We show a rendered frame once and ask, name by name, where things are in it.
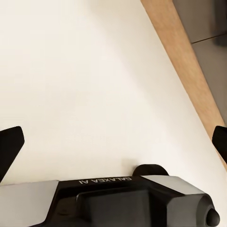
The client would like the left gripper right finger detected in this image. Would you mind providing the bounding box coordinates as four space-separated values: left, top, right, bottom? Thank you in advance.
212 126 227 164

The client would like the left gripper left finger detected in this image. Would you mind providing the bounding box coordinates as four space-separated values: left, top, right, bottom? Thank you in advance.
0 126 25 182

